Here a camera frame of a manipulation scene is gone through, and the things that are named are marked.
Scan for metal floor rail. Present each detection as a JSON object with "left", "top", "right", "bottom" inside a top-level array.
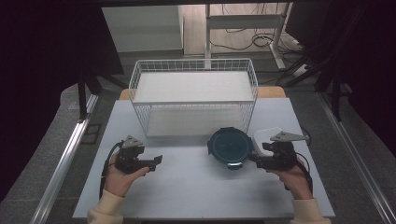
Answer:
[
  {"left": 29, "top": 92, "right": 100, "bottom": 224},
  {"left": 317, "top": 91, "right": 396, "bottom": 224}
]

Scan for black floor cables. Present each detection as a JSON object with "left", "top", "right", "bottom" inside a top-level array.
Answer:
[{"left": 208, "top": 3, "right": 304, "bottom": 53}]

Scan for white wire storage rack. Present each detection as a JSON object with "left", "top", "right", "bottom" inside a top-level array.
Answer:
[{"left": 128, "top": 58, "right": 259, "bottom": 138}]

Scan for round dark blue food container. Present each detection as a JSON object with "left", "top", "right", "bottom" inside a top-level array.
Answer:
[{"left": 206, "top": 126, "right": 254, "bottom": 172}]

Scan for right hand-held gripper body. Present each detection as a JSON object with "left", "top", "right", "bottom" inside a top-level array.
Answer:
[{"left": 262, "top": 130, "right": 311, "bottom": 171}]

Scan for white cabinet panel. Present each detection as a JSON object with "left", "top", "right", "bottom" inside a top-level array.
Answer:
[{"left": 101, "top": 5, "right": 185, "bottom": 54}]

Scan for white metal desk frame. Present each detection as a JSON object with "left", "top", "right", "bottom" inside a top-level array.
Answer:
[{"left": 204, "top": 2, "right": 294, "bottom": 71}]

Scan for dark floor plate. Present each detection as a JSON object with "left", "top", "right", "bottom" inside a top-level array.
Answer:
[{"left": 80, "top": 123, "right": 103, "bottom": 146}]

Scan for person's left hand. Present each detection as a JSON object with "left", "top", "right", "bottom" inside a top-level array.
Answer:
[{"left": 103, "top": 152, "right": 150, "bottom": 198}]

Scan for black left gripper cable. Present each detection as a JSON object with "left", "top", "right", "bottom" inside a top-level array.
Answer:
[{"left": 98, "top": 140, "right": 125, "bottom": 201}]

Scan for white plastic food container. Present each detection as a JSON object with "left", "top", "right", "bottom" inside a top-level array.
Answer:
[{"left": 251, "top": 126, "right": 284, "bottom": 158}]

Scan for black metal stand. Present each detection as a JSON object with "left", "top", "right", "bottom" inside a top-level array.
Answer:
[
  {"left": 77, "top": 70, "right": 129, "bottom": 123},
  {"left": 275, "top": 52, "right": 353, "bottom": 122}
]

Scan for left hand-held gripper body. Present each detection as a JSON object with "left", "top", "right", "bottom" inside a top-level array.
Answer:
[{"left": 115, "top": 134, "right": 146, "bottom": 175}]

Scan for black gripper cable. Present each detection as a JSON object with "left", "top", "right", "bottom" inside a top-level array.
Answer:
[
  {"left": 98, "top": 140, "right": 125, "bottom": 201},
  {"left": 283, "top": 126, "right": 314, "bottom": 192}
]

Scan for person's right hand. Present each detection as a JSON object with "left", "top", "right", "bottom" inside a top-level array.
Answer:
[{"left": 266, "top": 158, "right": 314, "bottom": 201}]

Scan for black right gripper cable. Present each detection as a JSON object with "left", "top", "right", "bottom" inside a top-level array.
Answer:
[{"left": 283, "top": 126, "right": 314, "bottom": 192}]

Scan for wooden table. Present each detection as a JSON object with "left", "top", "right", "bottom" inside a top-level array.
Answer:
[{"left": 119, "top": 86, "right": 287, "bottom": 101}]

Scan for black curtain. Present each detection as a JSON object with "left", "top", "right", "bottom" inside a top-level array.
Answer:
[
  {"left": 0, "top": 0, "right": 125, "bottom": 202},
  {"left": 284, "top": 0, "right": 396, "bottom": 157}
]

